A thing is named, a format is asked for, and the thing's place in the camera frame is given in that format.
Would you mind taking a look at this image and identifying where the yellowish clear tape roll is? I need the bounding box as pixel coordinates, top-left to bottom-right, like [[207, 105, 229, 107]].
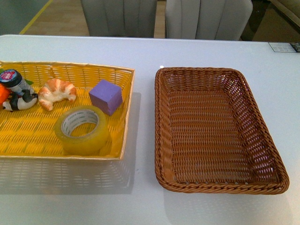
[[54, 105, 109, 156]]

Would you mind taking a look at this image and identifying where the brown wicker basket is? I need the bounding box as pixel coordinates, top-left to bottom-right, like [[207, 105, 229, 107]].
[[155, 67, 290, 195]]

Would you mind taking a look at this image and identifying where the yellow wicker basket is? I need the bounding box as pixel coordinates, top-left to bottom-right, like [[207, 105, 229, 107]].
[[0, 60, 136, 161]]

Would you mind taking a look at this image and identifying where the purple foam cube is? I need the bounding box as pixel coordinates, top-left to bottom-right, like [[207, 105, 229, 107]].
[[89, 79, 123, 116]]

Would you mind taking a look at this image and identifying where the toy croissant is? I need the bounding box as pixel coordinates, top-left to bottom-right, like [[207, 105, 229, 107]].
[[38, 78, 77, 111]]

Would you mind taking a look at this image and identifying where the left grey upholstered chair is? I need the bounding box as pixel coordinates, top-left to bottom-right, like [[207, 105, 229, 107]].
[[81, 0, 157, 38]]

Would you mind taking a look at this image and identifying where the grey upholstered chair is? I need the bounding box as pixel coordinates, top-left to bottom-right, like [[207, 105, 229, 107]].
[[81, 0, 157, 38], [165, 0, 253, 41]]

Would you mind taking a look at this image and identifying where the right grey upholstered chair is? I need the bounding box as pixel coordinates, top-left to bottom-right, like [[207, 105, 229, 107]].
[[165, 0, 253, 41]]

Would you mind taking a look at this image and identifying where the black white panda toy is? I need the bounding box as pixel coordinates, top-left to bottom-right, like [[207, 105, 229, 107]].
[[2, 89, 38, 112]]

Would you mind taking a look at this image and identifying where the black white table label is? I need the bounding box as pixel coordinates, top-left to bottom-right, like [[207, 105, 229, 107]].
[[269, 42, 300, 53]]

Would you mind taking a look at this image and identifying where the small dark lidded jar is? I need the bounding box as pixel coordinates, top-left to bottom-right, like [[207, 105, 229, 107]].
[[0, 69, 34, 96]]

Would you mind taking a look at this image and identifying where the orange toy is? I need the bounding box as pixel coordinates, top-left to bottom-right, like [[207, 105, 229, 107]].
[[0, 84, 11, 105]]

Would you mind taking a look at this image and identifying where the beige sofa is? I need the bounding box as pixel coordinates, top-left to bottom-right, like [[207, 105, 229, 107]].
[[240, 0, 300, 42]]

